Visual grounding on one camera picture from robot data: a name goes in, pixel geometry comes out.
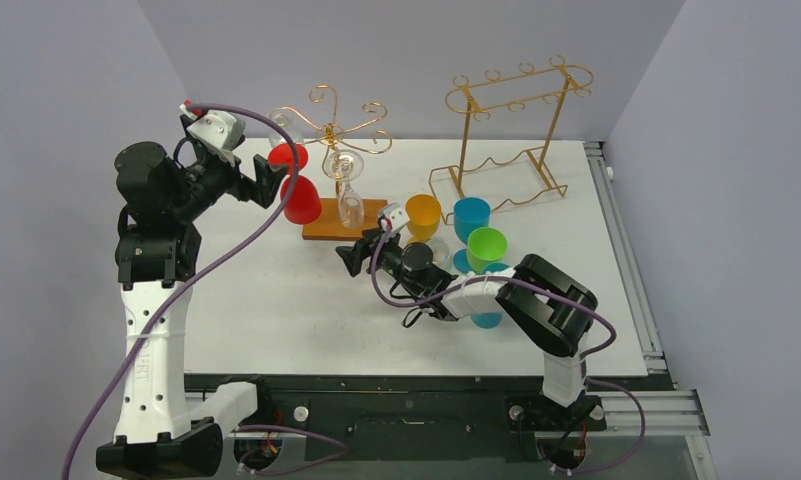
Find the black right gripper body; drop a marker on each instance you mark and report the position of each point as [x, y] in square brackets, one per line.
[371, 249]

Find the clear champagne flute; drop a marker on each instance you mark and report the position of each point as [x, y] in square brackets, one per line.
[343, 166]

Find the blue plastic goblet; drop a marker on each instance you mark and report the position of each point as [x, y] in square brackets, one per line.
[489, 320]
[470, 213]

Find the blue plastic goblet front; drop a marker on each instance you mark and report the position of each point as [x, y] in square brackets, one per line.
[489, 320]

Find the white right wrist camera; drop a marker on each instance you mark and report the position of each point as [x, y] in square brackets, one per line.
[392, 218]

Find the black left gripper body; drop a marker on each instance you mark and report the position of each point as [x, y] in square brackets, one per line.
[208, 182]

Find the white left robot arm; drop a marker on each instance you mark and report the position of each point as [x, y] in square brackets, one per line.
[158, 436]

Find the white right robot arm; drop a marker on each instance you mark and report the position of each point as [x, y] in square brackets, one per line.
[551, 309]

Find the green plastic goblet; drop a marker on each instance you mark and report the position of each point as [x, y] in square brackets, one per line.
[485, 245]

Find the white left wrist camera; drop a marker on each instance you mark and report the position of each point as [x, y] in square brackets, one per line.
[218, 131]

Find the orange plastic goblet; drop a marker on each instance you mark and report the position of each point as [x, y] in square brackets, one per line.
[424, 212]

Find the small clear wine glass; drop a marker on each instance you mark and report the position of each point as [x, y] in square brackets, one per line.
[442, 253]

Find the gold rectangular wire glass rack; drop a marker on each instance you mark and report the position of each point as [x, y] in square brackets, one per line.
[509, 121]

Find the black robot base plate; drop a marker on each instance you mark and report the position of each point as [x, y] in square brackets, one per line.
[424, 418]

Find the patterned clear glass goblet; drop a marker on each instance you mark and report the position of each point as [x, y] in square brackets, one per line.
[284, 129]

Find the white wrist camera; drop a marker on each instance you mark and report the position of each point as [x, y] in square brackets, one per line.
[392, 218]
[218, 131]

